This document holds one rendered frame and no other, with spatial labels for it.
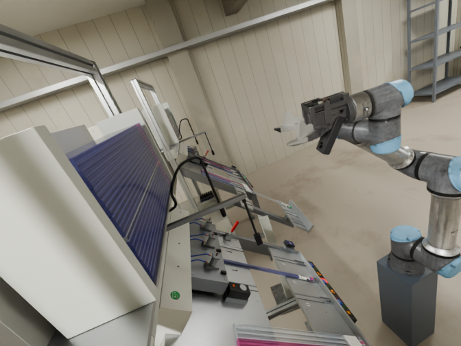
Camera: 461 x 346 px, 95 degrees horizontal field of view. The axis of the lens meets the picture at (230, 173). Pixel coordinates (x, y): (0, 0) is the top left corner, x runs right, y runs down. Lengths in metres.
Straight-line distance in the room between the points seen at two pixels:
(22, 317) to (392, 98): 0.89
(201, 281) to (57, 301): 0.39
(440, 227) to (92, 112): 3.76
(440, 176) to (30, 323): 1.17
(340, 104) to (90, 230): 0.62
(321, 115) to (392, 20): 5.40
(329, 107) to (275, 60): 3.61
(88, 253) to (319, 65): 4.59
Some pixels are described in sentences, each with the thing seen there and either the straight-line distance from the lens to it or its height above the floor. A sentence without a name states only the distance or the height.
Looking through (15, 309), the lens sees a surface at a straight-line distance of 0.53.
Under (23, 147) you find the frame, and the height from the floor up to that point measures 1.69.
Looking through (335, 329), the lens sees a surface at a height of 0.78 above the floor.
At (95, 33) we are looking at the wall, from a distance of 3.83.
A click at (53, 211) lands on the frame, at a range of 0.38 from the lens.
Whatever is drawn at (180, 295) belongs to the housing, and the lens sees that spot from 0.63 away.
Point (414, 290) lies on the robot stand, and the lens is 1.48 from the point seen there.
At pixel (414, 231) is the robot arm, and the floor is 0.78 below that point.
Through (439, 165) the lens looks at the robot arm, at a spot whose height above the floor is 1.18.
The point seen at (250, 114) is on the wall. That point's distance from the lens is 3.95.
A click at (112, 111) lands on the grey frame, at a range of 0.94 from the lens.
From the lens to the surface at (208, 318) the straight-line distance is 0.73.
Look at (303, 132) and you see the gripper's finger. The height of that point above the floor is 1.50.
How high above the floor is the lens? 1.68
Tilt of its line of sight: 22 degrees down
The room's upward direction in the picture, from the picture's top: 21 degrees counter-clockwise
